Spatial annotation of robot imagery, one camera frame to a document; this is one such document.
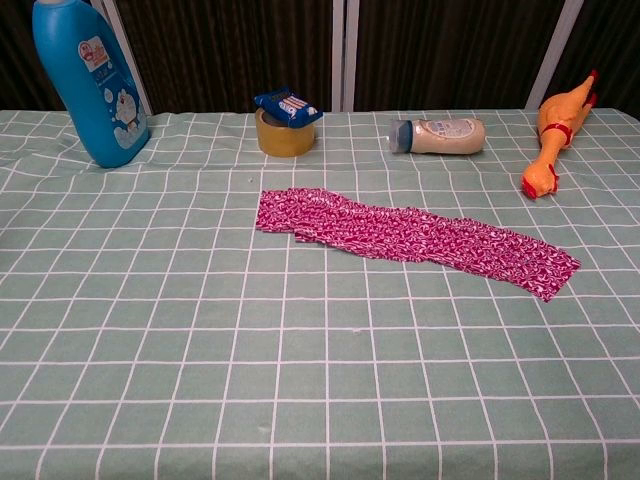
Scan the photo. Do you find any long pink patterned fabric strip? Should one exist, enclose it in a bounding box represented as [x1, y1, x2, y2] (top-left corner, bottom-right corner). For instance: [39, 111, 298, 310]
[254, 186, 583, 305]

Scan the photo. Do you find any clear brown tape roll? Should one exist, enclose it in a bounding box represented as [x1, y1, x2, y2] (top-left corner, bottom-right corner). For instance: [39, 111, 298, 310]
[254, 107, 317, 159]

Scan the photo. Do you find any blue snack packet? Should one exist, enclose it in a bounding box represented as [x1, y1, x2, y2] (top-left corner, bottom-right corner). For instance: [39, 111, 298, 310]
[253, 87, 325, 127]

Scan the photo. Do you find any green checked tablecloth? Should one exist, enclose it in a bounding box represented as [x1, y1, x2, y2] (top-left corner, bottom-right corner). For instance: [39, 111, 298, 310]
[0, 107, 640, 480]

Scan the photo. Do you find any cream squeeze bottle grey cap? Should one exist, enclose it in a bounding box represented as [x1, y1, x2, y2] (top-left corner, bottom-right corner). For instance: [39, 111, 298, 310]
[388, 117, 487, 156]

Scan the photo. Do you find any dark ribbed screen panel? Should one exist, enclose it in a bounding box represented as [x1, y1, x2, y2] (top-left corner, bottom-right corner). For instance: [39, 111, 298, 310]
[353, 0, 567, 112]
[543, 0, 640, 117]
[0, 0, 71, 112]
[112, 0, 335, 115]

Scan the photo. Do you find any orange rubber chicken toy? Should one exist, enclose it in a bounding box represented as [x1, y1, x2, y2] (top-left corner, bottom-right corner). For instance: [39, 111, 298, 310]
[521, 69, 600, 201]

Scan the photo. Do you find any blue detergent bottle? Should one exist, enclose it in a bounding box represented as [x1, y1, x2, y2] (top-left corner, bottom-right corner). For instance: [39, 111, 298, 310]
[31, 0, 152, 169]

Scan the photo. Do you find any white frame post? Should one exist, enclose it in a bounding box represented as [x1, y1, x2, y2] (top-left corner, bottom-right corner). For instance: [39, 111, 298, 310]
[524, 0, 585, 110]
[331, 0, 347, 113]
[91, 0, 153, 115]
[344, 0, 358, 113]

